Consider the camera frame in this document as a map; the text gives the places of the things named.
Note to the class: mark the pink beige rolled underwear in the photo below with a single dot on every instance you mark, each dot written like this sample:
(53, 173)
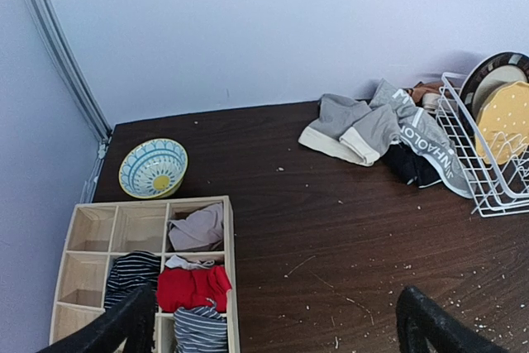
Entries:
(201, 230)

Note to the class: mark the brown cloth item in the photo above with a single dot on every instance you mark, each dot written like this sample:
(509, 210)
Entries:
(426, 95)

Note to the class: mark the yellow scalloped plate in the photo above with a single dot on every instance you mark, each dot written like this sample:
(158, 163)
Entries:
(503, 123)

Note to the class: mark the grey underwear white waistband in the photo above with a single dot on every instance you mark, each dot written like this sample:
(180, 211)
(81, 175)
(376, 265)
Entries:
(350, 130)

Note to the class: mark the grey striped rolled underwear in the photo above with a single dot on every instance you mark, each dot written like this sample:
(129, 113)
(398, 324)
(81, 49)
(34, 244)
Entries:
(201, 329)

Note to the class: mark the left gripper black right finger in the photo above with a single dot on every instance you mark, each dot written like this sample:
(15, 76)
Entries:
(422, 324)

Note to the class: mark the blue yellow patterned bowl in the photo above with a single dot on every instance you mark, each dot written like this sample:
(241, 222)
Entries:
(154, 169)

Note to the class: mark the black rimmed plate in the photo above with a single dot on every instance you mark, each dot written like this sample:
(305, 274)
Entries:
(502, 69)

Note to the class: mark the black underwear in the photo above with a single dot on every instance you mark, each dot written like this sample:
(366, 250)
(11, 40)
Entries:
(409, 167)

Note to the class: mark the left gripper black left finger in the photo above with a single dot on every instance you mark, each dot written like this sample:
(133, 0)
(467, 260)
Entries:
(130, 324)

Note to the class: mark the left aluminium corner post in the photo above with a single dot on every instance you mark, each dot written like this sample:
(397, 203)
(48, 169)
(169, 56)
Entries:
(57, 46)

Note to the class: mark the red rolled underwear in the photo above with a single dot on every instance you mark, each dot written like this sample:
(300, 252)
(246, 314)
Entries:
(180, 288)

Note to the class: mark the wooden compartment organizer box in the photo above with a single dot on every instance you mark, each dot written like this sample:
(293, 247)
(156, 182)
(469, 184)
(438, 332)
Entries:
(101, 232)

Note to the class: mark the white wire dish rack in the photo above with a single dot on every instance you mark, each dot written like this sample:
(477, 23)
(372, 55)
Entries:
(497, 189)

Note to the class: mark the dark striped rolled underwear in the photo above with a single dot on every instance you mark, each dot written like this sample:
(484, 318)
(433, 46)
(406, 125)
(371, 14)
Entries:
(129, 272)

